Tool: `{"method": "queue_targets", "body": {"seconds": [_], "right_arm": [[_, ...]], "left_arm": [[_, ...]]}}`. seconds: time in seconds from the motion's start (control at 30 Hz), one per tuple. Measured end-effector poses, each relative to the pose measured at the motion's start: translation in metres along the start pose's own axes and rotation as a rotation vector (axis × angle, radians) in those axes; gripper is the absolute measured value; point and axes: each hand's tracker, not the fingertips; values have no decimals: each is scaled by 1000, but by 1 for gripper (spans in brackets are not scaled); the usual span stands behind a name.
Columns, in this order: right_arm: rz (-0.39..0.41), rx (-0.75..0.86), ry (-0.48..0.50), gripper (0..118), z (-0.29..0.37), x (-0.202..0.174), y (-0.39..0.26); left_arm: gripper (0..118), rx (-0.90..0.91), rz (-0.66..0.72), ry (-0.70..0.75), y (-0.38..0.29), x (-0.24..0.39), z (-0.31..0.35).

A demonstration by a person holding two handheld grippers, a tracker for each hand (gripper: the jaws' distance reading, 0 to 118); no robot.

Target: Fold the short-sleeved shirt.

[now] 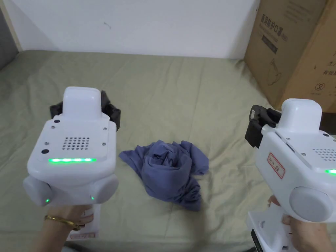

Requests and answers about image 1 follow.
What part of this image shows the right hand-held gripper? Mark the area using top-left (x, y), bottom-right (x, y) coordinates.
top-left (244, 98), bottom-right (336, 252)

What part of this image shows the blue crumpled shirt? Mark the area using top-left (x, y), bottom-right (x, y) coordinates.
top-left (118, 140), bottom-right (210, 213)

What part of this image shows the bed with pale green sheet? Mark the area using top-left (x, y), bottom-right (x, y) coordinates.
top-left (0, 48), bottom-right (336, 252)

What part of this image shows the person's right hand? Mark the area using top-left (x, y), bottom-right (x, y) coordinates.
top-left (267, 195), bottom-right (336, 252)

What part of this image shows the large brown cardboard carton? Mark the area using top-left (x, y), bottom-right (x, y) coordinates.
top-left (244, 0), bottom-right (336, 114)

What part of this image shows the grey padded headboard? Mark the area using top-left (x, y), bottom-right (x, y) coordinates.
top-left (0, 5), bottom-right (22, 71)

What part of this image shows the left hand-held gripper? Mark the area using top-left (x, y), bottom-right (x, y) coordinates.
top-left (22, 86), bottom-right (121, 241)

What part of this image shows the person's left forearm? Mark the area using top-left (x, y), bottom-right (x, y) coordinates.
top-left (39, 216), bottom-right (80, 252)

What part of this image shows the person's left hand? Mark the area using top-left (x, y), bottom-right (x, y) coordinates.
top-left (44, 203), bottom-right (94, 232)

